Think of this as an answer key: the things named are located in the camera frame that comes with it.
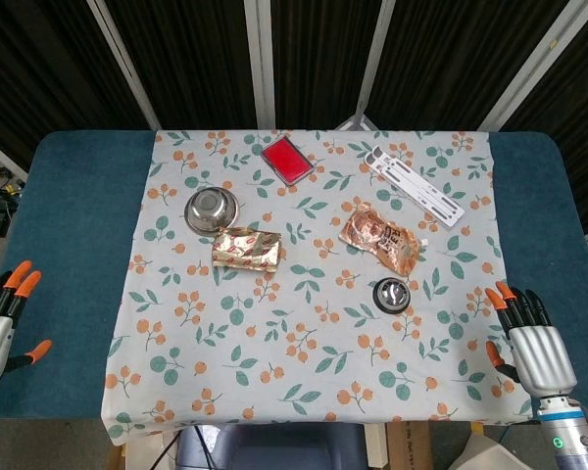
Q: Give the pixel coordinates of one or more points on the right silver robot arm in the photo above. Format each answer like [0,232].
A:
[571,433]

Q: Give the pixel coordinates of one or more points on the red ink pad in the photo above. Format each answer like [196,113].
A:
[287,160]

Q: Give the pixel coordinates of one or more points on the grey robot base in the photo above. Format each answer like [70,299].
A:
[272,448]

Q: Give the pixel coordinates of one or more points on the copper foil snack pouch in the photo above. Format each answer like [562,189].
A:
[382,235]

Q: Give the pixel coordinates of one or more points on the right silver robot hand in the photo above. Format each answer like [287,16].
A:
[541,350]

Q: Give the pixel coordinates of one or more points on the stainless steel bowl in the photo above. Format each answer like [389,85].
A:
[210,210]

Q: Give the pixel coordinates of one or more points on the cardboard box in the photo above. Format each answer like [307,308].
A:
[424,445]

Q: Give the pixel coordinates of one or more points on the gold foil snack wrapper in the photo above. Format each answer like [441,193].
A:
[246,249]

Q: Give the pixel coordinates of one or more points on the small black round object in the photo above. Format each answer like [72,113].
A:
[391,294]

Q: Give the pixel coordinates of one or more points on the blue felt table mat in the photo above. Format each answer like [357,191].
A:
[73,274]

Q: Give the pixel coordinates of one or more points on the floral patterned tablecloth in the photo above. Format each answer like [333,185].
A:
[299,343]

